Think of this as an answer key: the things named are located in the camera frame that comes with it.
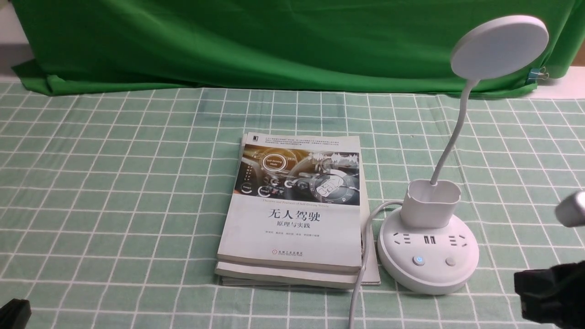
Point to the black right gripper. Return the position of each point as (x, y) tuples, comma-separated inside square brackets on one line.
[(553, 296)]

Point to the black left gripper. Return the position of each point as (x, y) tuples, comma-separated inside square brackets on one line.
[(15, 314)]

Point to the white desk lamp with base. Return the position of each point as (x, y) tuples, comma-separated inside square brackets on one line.
[(422, 244)]

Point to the green checkered tablecloth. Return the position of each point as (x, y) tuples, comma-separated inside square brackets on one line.
[(112, 205)]

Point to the blue binder clip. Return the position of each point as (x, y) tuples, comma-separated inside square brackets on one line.
[(536, 74)]

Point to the top white self-driving book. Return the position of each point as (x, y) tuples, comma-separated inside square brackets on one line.
[(292, 219)]

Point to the green backdrop cloth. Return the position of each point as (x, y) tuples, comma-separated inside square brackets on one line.
[(96, 46)]

